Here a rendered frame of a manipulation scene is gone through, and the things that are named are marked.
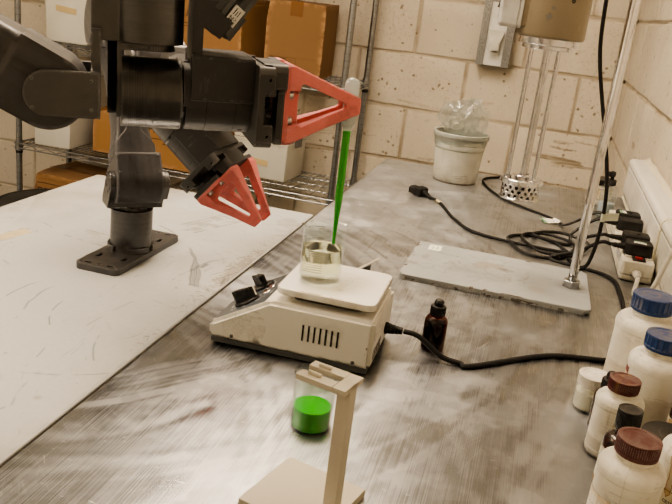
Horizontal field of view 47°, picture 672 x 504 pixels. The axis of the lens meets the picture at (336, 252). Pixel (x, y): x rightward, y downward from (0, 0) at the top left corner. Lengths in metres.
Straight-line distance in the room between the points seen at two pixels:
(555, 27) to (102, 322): 0.75
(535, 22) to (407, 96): 2.16
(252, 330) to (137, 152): 0.37
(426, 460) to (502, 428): 0.12
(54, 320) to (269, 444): 0.36
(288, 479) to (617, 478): 0.28
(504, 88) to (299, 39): 0.86
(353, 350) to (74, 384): 0.31
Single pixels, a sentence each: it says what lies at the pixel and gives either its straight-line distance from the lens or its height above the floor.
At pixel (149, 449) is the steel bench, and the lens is 0.76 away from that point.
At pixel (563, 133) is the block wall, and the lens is 3.32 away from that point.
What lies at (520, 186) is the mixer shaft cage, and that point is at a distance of 1.25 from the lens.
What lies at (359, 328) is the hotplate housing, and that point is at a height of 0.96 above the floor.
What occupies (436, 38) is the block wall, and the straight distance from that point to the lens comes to 3.32.
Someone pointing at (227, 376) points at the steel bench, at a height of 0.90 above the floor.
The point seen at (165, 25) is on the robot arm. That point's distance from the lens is 0.64.
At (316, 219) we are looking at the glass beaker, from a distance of 0.94.
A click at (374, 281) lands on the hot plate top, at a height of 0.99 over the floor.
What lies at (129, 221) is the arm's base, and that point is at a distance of 1.20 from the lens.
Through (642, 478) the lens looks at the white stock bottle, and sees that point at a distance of 0.70.
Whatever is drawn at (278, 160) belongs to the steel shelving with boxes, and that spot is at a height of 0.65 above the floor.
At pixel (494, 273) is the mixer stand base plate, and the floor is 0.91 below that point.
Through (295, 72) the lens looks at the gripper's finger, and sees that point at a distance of 0.66.
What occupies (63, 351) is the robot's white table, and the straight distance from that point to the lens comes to 0.94.
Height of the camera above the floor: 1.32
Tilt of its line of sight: 18 degrees down
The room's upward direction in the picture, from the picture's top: 7 degrees clockwise
